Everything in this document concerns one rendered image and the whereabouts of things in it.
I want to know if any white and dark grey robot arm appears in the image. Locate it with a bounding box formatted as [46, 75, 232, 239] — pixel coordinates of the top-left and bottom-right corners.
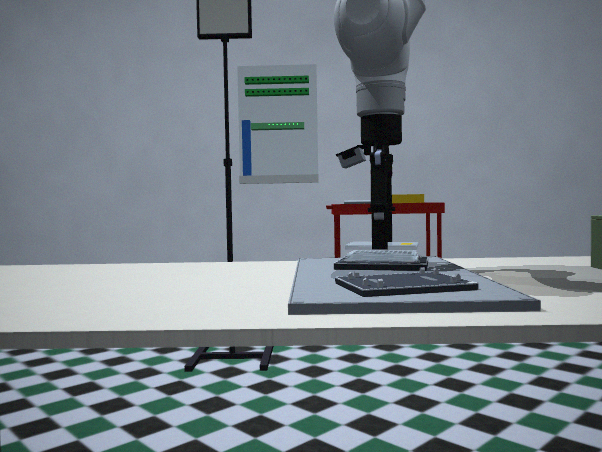
[334, 0, 426, 168]

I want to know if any clear plastic lid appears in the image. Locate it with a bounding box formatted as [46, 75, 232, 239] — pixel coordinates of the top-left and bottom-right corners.
[345, 242, 418, 250]

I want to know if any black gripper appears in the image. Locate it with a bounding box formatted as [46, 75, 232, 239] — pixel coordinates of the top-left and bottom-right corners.
[361, 114, 402, 249]

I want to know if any pale blue multi-well plate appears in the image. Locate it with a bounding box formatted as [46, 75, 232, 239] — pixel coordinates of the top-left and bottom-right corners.
[345, 250, 419, 263]

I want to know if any dark grey rectangular frame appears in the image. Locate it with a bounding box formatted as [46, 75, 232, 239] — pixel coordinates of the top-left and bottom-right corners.
[335, 267, 478, 297]
[334, 255, 428, 271]

